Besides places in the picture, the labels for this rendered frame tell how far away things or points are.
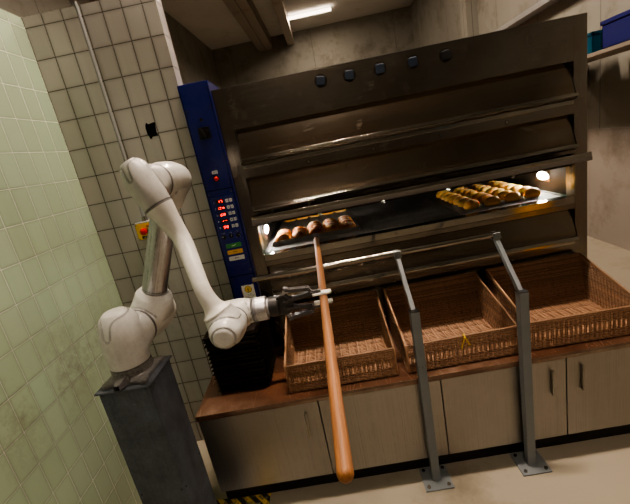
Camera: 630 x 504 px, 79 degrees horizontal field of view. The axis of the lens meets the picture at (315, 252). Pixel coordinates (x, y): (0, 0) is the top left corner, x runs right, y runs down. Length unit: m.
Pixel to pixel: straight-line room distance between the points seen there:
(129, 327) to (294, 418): 0.92
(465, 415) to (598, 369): 0.67
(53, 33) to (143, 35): 0.45
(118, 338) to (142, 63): 1.40
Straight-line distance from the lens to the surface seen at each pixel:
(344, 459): 0.75
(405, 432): 2.17
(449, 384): 2.06
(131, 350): 1.64
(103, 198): 2.45
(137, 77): 2.34
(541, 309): 2.57
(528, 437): 2.32
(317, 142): 2.12
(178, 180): 1.53
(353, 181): 2.15
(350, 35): 12.71
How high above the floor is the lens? 1.73
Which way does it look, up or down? 15 degrees down
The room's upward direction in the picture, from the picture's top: 11 degrees counter-clockwise
